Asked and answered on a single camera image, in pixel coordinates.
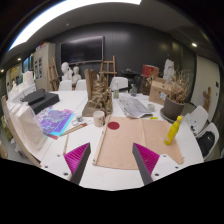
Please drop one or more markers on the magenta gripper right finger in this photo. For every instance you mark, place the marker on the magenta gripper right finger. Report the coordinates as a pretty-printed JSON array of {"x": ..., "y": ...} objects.
[{"x": 146, "y": 161}]

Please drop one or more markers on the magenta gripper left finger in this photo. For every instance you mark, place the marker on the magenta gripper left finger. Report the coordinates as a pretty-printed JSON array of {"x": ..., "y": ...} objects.
[{"x": 76, "y": 161}]

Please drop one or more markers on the wooden stick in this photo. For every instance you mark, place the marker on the wooden stick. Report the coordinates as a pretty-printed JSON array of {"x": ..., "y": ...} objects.
[{"x": 77, "y": 128}]

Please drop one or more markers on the small tape roll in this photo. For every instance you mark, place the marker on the small tape roll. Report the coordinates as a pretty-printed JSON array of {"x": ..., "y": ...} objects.
[{"x": 79, "y": 118}]

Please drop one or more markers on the colourful purple painting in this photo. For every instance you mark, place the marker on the colourful purple painting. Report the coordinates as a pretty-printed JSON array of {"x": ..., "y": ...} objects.
[{"x": 54, "y": 122}]

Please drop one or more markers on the white ceramic mug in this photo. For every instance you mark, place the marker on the white ceramic mug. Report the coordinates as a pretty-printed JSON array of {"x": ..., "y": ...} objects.
[{"x": 99, "y": 118}]

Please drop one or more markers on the yellow plastic bottle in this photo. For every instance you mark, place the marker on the yellow plastic bottle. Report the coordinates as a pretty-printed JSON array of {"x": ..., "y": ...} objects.
[{"x": 173, "y": 131}]

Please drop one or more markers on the red round coaster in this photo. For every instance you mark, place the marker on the red round coaster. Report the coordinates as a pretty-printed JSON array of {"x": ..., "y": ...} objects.
[{"x": 113, "y": 125}]

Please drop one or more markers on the small grey cup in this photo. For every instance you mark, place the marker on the small grey cup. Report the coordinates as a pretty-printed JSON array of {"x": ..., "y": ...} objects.
[{"x": 151, "y": 107}]

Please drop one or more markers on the folded newspaper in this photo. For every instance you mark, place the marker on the folded newspaper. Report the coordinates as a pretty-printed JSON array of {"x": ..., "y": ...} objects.
[{"x": 133, "y": 108}]

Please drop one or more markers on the grey pot with dry plant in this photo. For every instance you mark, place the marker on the grey pot with dry plant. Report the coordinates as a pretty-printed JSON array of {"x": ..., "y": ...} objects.
[{"x": 179, "y": 90}]

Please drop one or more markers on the white cloth pile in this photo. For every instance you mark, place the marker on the white cloth pile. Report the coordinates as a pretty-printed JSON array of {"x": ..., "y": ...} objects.
[{"x": 26, "y": 125}]

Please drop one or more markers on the white chair with black bag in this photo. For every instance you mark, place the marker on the white chair with black bag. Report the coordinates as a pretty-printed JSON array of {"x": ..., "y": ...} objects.
[{"x": 207, "y": 139}]

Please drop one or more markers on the brown wooden sculpture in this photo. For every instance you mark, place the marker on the brown wooden sculpture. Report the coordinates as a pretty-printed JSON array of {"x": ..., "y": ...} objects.
[{"x": 99, "y": 94}]

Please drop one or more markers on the black flat box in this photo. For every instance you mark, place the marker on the black flat box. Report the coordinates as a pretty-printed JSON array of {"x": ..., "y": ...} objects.
[{"x": 40, "y": 99}]

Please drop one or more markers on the cardboard box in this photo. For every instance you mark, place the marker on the cardboard box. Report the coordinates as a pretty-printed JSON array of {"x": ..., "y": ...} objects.
[{"x": 159, "y": 90}]

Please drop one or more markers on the white chair far left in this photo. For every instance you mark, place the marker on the white chair far left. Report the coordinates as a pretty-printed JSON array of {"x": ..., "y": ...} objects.
[{"x": 65, "y": 85}]

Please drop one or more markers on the clear green-cap bottle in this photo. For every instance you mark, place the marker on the clear green-cap bottle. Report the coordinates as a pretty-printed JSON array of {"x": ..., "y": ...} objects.
[{"x": 116, "y": 90}]

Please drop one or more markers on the white plaster bust right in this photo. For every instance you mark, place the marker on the white plaster bust right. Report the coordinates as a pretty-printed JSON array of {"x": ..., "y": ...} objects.
[{"x": 76, "y": 77}]

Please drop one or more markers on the white plaster bust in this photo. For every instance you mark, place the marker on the white plaster bust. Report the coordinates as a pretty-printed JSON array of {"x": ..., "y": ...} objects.
[
  {"x": 76, "y": 77},
  {"x": 67, "y": 72}
]

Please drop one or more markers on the white chair far centre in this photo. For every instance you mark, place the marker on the white chair far centre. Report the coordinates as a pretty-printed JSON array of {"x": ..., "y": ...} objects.
[{"x": 120, "y": 82}]

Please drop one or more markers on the white plaster bust left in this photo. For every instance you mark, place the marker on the white plaster bust left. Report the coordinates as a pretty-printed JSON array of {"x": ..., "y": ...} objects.
[{"x": 67, "y": 72}]

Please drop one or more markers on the wooden easel left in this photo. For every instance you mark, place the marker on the wooden easel left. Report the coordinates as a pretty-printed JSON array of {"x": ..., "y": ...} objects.
[{"x": 52, "y": 75}]

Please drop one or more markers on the wooden easel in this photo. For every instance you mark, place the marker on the wooden easel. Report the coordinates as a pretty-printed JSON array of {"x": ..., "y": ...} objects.
[
  {"x": 52, "y": 75},
  {"x": 108, "y": 68}
]

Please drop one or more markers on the red box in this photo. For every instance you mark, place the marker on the red box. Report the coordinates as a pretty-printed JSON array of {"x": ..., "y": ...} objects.
[{"x": 149, "y": 70}]

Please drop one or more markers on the wooden easel centre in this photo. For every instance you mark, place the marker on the wooden easel centre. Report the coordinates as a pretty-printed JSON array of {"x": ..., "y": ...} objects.
[{"x": 108, "y": 68}]

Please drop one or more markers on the white cabinet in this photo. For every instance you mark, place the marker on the white cabinet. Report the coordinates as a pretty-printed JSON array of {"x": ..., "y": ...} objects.
[{"x": 42, "y": 58}]

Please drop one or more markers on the black wall screen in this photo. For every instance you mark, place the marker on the black wall screen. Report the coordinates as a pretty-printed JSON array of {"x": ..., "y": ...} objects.
[{"x": 88, "y": 49}]

